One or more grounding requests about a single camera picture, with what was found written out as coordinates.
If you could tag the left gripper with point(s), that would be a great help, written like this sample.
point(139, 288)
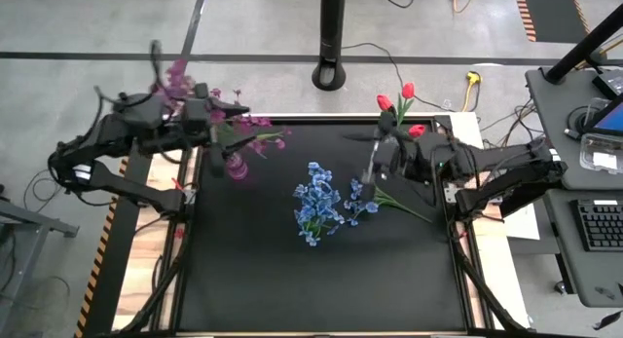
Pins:
point(197, 119)

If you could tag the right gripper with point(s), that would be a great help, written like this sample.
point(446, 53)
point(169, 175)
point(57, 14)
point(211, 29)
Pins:
point(404, 158)

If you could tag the red artificial tulip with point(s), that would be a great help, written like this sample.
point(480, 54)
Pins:
point(408, 90)
point(384, 102)
point(417, 131)

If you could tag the pink glass vase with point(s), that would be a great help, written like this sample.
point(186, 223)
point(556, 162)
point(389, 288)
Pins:
point(237, 167)

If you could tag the blue artificial flower bunch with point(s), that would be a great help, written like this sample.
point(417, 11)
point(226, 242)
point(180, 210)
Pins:
point(360, 207)
point(316, 201)

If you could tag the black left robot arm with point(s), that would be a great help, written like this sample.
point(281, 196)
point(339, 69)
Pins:
point(121, 192)

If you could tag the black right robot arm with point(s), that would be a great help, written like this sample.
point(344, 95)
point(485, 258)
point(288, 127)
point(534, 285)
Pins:
point(506, 158)

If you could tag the black floor stand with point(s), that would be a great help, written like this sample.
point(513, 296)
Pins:
point(332, 36)

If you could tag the white paper sheet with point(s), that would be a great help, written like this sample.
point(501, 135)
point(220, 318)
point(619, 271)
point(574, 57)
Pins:
point(523, 228)

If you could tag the grey desk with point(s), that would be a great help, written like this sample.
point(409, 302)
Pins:
point(550, 119)
point(584, 279)

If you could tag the black mat with hazard stripes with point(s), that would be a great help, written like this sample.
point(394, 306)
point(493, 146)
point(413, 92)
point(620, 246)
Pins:
point(104, 279)
point(555, 14)

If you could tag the wooden table board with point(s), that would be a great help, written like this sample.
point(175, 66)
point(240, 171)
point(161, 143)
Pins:
point(511, 279)

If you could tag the black round stand base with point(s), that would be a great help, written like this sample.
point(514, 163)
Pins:
point(578, 120)

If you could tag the grey metal furniture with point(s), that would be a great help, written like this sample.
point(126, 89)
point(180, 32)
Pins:
point(29, 217)

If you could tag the tall black pole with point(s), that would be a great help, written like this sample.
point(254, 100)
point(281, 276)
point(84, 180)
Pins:
point(579, 53)

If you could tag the clear plastic box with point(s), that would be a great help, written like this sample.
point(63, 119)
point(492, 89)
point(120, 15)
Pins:
point(601, 158)

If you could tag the black caster wheel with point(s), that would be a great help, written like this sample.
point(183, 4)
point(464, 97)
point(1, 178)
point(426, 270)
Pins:
point(561, 287)

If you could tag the monitor with blue screen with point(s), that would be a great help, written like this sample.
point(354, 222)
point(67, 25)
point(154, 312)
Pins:
point(614, 121)

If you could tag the black keyboard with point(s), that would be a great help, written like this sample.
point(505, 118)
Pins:
point(598, 226)

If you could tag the black desk device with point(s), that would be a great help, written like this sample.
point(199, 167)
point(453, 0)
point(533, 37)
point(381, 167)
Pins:
point(611, 82)

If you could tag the black flat object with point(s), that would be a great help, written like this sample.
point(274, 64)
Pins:
point(608, 319)

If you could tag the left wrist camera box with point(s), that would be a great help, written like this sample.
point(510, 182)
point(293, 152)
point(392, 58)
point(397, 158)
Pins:
point(202, 91)

